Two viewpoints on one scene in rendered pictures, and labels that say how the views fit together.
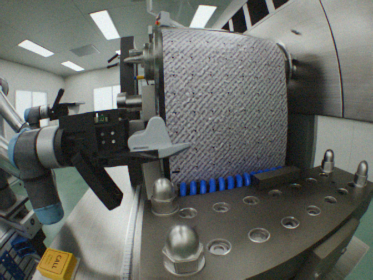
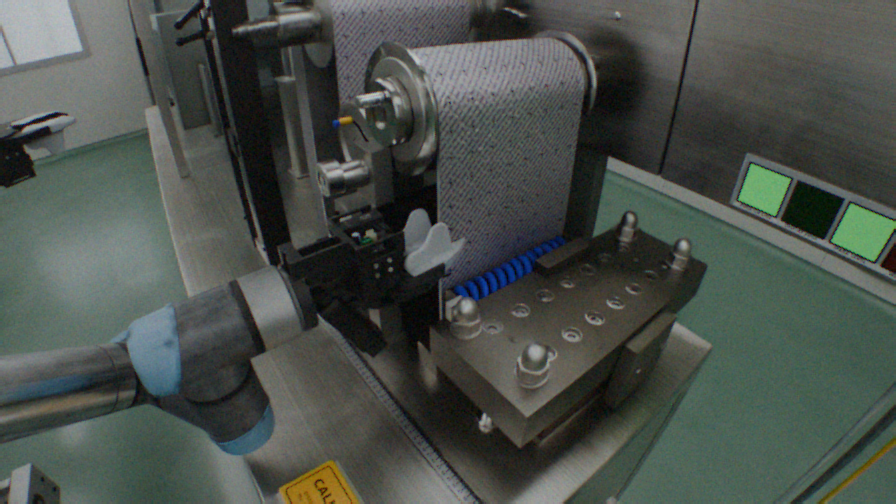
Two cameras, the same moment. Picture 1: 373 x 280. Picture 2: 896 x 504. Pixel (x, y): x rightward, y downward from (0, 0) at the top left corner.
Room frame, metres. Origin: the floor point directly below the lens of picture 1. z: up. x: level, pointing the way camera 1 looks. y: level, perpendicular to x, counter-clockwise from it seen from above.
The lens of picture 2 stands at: (-0.11, 0.22, 1.38)
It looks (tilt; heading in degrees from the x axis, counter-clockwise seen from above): 35 degrees down; 332
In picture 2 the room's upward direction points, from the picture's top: straight up
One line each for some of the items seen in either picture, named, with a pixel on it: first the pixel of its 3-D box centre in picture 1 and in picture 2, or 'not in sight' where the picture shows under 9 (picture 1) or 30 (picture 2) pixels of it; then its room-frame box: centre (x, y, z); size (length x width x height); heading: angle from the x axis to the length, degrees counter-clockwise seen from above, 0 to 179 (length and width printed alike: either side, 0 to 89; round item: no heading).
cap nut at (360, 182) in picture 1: (362, 172); (681, 251); (0.15, -0.31, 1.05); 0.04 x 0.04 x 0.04
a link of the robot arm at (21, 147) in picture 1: (30, 151); (196, 341); (0.22, 0.30, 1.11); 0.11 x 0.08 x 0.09; 99
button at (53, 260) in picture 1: (56, 265); (320, 501); (0.12, 0.25, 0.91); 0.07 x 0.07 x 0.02; 9
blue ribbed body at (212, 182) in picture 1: (240, 183); (517, 270); (0.26, -0.09, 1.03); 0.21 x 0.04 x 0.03; 99
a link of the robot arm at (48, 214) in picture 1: (43, 193); (220, 398); (0.23, 0.31, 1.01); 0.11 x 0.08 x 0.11; 45
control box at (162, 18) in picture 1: (161, 20); not in sight; (0.86, 0.10, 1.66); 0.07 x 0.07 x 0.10; 35
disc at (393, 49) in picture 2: (156, 61); (397, 110); (0.32, 0.05, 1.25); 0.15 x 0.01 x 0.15; 9
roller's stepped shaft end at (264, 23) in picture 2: (132, 59); (254, 29); (0.55, 0.17, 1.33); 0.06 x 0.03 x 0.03; 99
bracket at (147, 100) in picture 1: (145, 159); (368, 256); (0.35, 0.09, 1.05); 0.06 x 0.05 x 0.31; 99
